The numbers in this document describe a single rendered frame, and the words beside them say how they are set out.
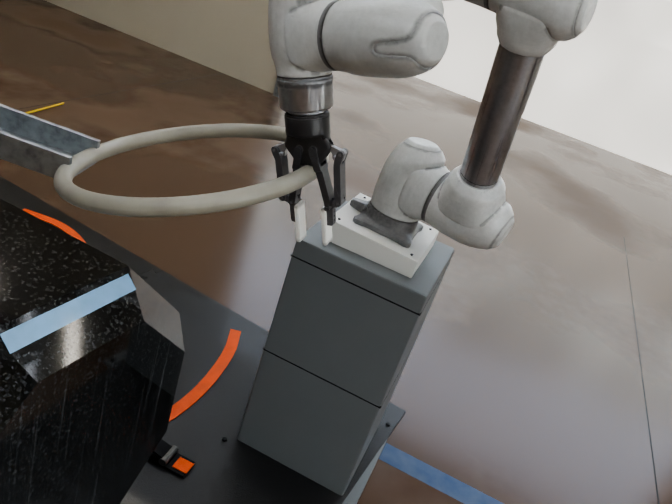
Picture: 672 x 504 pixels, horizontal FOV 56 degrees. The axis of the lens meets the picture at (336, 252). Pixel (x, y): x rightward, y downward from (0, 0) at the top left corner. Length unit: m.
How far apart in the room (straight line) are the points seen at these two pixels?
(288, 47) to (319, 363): 1.14
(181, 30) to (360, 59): 5.88
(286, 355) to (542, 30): 1.15
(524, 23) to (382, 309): 0.82
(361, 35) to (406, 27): 0.06
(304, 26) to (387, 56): 0.15
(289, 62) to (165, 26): 5.88
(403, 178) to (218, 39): 4.94
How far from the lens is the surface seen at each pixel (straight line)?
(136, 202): 1.00
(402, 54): 0.89
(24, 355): 1.25
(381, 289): 1.74
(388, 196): 1.78
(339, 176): 1.06
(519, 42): 1.42
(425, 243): 1.88
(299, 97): 1.02
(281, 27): 1.01
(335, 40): 0.94
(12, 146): 1.29
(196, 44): 6.69
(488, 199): 1.66
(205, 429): 2.24
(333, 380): 1.94
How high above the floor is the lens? 1.58
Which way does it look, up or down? 26 degrees down
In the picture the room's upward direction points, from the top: 19 degrees clockwise
